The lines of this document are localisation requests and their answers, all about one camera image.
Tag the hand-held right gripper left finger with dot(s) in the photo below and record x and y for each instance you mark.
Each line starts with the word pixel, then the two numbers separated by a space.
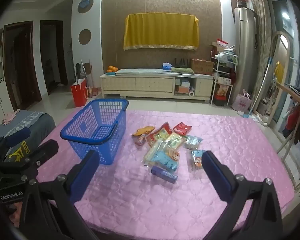
pixel 85 177

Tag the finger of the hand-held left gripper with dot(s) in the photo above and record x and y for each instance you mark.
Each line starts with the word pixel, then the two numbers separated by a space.
pixel 46 151
pixel 19 136

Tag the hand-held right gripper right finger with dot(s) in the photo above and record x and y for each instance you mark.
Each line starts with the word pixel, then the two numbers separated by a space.
pixel 214 177

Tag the small blue cartoon packet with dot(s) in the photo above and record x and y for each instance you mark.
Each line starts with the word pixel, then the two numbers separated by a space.
pixel 196 160

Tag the blue plastic basket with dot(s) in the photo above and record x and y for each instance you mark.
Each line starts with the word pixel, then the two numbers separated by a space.
pixel 107 150

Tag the light blue snack packet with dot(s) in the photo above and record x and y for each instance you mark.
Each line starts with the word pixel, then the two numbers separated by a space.
pixel 193 142

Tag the blue cookie packet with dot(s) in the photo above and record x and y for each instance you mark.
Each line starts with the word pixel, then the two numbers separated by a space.
pixel 167 162

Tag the purple snack packet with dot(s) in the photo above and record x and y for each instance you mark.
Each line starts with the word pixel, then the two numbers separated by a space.
pixel 164 173

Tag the small red snack packet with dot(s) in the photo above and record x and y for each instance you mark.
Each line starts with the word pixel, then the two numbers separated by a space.
pixel 181 128

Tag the small orange and blue packet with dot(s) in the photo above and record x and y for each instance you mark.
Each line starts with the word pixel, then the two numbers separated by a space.
pixel 140 140

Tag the red and yellow snack packet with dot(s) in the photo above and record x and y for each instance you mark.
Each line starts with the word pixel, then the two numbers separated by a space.
pixel 160 132

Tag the orange snack packet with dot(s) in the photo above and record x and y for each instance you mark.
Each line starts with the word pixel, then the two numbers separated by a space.
pixel 143 130

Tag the grey quilted seat cover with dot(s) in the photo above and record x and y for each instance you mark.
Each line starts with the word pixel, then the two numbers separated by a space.
pixel 27 125

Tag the dark cloth with yellow print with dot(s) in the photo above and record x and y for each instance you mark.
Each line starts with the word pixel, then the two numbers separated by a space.
pixel 17 152

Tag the pink cloth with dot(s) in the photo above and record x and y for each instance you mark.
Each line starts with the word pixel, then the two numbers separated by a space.
pixel 9 118

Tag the pink quilted tablecloth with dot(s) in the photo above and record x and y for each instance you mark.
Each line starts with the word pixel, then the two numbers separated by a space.
pixel 140 205

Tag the red paper bag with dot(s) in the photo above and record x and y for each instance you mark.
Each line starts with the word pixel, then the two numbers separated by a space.
pixel 78 93

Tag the blue-headed mop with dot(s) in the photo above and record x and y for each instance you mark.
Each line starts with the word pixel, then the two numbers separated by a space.
pixel 247 115

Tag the pink bag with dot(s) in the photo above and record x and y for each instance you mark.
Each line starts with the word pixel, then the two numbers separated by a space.
pixel 241 102

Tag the broom and dustpan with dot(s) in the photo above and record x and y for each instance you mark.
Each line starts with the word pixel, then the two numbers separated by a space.
pixel 91 85

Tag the wooden clothes rack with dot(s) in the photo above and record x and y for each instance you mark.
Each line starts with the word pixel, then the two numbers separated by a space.
pixel 289 140

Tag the white paper roll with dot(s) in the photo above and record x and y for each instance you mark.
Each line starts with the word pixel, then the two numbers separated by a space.
pixel 191 93

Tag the orange box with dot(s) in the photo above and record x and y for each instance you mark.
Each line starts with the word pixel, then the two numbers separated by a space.
pixel 183 90

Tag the white shelf rack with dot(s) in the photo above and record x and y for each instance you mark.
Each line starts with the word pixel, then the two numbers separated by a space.
pixel 224 80

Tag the blue fruit plate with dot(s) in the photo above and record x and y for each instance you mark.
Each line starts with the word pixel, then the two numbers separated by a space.
pixel 111 73

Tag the pile of oranges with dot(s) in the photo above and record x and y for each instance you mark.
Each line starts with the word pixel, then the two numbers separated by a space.
pixel 112 68

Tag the beige media cabinet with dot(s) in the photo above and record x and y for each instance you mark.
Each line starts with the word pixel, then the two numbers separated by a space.
pixel 140 83

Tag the brown cardboard box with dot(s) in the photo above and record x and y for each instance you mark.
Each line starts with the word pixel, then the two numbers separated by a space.
pixel 202 67

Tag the green cushion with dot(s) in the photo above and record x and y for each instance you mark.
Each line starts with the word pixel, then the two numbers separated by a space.
pixel 182 70

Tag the black router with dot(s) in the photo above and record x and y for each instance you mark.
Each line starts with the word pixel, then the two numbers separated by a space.
pixel 181 65

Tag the blue tissue box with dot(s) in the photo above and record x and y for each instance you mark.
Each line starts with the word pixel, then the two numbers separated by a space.
pixel 167 66

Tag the silver standing air conditioner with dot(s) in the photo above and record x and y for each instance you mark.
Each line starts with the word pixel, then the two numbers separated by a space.
pixel 244 55

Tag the red and white box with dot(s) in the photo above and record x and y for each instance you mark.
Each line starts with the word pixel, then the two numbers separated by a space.
pixel 222 43

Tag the arched mirror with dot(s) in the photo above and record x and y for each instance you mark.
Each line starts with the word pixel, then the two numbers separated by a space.
pixel 282 55

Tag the patterned curtain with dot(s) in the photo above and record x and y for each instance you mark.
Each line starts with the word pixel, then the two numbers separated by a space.
pixel 261 30

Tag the yellow cloth cover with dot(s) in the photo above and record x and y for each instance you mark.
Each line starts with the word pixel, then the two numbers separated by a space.
pixel 160 32

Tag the white wall cabinet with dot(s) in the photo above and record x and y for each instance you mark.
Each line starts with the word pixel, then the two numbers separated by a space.
pixel 0 97

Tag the dark wooden door frame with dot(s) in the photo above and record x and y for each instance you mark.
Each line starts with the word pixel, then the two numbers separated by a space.
pixel 5 67
pixel 42 60

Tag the round brown wall plate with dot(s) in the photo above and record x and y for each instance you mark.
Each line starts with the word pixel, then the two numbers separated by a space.
pixel 84 36

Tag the round wall plate blue centre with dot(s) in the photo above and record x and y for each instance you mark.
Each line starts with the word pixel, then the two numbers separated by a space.
pixel 85 4

